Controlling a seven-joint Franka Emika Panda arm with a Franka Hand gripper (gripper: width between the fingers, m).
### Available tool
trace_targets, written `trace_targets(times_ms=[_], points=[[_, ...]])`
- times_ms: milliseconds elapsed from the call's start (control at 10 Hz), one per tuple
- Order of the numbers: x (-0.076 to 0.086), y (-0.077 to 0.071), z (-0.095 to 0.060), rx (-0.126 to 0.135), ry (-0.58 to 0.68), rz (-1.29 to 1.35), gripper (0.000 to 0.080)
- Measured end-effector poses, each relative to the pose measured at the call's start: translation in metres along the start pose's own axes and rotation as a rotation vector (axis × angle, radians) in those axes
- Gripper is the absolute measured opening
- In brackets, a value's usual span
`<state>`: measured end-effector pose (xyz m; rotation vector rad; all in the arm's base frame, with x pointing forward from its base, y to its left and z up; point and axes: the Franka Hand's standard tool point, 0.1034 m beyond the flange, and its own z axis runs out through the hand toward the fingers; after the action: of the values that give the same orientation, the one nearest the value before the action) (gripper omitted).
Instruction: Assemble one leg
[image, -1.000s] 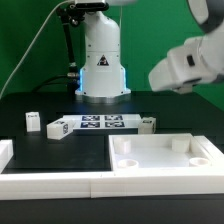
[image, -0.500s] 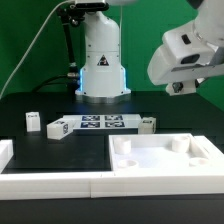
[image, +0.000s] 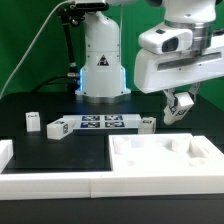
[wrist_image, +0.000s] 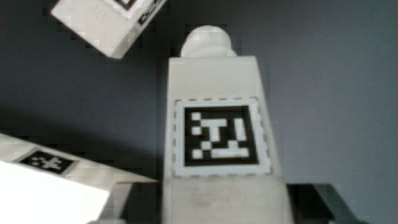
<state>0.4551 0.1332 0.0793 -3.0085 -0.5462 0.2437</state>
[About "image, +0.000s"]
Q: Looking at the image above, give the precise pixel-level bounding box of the grey cable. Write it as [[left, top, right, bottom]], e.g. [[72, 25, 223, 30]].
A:
[[0, 0, 76, 99]]

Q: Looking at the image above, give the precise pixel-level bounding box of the white front fence rail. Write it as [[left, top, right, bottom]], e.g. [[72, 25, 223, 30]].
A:
[[0, 170, 224, 200]]

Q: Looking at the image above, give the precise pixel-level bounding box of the white tag base sheet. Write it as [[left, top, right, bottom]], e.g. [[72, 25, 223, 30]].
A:
[[64, 114, 141, 130]]

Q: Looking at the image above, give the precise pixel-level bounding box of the white left fence block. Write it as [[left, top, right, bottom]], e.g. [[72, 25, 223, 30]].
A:
[[0, 140, 13, 174]]

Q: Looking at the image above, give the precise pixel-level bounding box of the black cable on table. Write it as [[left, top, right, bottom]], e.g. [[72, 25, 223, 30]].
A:
[[31, 74, 81, 93]]

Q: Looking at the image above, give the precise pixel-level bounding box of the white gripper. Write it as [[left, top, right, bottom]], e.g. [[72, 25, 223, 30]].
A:
[[134, 23, 224, 107]]

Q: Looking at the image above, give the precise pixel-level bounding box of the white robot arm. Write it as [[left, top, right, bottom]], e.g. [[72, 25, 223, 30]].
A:
[[81, 0, 224, 97]]

